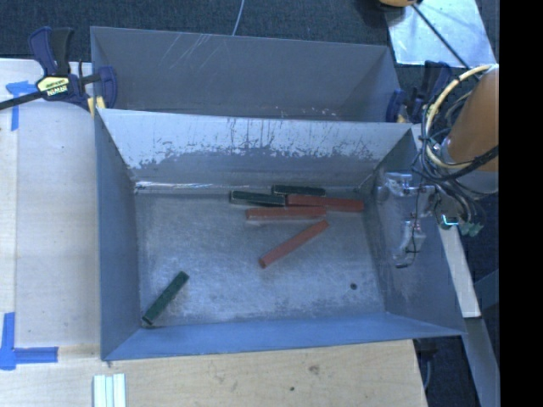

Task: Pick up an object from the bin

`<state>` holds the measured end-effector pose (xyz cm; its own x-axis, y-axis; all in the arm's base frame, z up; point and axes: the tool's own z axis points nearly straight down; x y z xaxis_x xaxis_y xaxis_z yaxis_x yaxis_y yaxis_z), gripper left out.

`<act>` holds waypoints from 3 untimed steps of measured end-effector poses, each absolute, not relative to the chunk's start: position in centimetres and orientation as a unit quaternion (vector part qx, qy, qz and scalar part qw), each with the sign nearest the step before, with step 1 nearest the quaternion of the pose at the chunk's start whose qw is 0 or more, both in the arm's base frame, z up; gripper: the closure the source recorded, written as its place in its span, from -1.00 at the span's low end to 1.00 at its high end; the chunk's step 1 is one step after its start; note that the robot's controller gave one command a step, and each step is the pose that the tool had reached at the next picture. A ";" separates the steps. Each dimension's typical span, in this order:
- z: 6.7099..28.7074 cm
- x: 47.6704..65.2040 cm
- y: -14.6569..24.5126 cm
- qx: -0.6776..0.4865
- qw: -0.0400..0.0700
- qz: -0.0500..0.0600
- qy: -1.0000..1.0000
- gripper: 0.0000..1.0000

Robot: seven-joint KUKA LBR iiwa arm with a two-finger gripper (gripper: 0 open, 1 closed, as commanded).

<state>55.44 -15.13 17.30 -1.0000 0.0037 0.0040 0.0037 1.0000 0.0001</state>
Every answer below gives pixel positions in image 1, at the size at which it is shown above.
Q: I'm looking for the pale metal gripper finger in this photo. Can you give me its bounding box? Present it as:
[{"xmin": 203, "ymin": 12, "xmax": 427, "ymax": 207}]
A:
[
  {"xmin": 374, "ymin": 172, "xmax": 436, "ymax": 204},
  {"xmin": 394, "ymin": 220, "xmax": 428, "ymax": 269}
]

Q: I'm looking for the red-brown flat block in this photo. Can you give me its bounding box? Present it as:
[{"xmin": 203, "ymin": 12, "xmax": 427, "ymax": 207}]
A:
[
  {"xmin": 286, "ymin": 194, "xmax": 366, "ymax": 213},
  {"xmin": 244, "ymin": 205, "xmax": 328, "ymax": 222},
  {"xmin": 258, "ymin": 219, "xmax": 331, "ymax": 270}
]

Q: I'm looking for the dark green flat block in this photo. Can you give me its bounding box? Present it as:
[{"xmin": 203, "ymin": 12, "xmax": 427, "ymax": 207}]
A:
[
  {"xmin": 271, "ymin": 184, "xmax": 327, "ymax": 198},
  {"xmin": 141, "ymin": 270, "xmax": 191, "ymax": 328},
  {"xmin": 230, "ymin": 189, "xmax": 287, "ymax": 208}
]

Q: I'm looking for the grey metal bin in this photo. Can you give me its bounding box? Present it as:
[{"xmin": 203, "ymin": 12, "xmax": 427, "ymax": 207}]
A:
[{"xmin": 88, "ymin": 25, "xmax": 468, "ymax": 362}]

